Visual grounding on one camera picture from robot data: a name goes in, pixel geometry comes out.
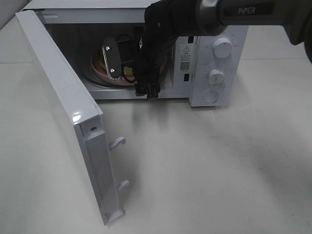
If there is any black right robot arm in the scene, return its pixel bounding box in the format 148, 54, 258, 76
130, 0, 312, 98

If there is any pink plate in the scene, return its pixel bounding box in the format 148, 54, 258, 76
90, 52, 168, 86

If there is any white timer knob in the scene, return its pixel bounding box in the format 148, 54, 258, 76
208, 69, 226, 86

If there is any round door release button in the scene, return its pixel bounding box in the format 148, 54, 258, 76
203, 92, 218, 103

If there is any glass microwave turntable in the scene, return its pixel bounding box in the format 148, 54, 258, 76
84, 74, 136, 88

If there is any warning label sticker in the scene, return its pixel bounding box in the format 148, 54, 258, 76
179, 43, 194, 72

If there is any white microwave oven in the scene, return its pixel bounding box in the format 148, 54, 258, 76
22, 0, 248, 107

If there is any toast sandwich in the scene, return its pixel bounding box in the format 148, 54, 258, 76
98, 55, 133, 77

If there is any upper white dial knob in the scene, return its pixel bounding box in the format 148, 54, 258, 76
213, 37, 233, 59

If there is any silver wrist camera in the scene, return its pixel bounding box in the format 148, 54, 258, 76
102, 37, 122, 81

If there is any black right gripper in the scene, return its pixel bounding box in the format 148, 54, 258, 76
118, 36, 171, 99

